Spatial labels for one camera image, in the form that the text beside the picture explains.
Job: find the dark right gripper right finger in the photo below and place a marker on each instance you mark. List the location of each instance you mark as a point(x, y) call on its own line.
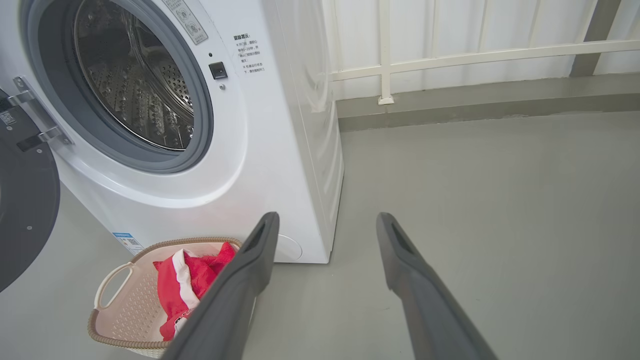
point(430, 310)

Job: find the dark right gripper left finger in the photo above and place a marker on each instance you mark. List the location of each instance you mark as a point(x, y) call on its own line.
point(225, 310)

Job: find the red and white jersey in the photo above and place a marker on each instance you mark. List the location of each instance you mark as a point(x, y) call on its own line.
point(175, 290)

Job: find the dark washing machine door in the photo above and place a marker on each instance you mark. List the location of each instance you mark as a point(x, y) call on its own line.
point(25, 210)

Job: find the cream perforated laundry basket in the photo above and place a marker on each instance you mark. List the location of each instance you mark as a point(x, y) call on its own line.
point(125, 315)

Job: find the white front-load washing machine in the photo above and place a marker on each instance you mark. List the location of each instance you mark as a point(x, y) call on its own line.
point(260, 150)

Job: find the grey rubber door seal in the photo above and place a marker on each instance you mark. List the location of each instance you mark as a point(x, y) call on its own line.
point(202, 120)

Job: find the stainless steel washing machine drum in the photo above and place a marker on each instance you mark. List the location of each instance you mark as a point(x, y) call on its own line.
point(130, 75)

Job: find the silver metal door hinge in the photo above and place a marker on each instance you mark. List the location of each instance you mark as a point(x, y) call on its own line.
point(37, 112)

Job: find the round white filter cover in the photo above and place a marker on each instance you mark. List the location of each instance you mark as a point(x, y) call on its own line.
point(290, 247)

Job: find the blue energy label sticker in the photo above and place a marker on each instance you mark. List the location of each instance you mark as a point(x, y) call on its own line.
point(128, 243)

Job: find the white metal railing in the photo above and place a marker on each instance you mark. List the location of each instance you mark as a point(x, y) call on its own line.
point(385, 55)

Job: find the grey white caution sticker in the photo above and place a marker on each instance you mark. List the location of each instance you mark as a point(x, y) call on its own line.
point(187, 20)

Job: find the grey vertical post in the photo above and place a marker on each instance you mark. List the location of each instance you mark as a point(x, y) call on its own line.
point(595, 35)

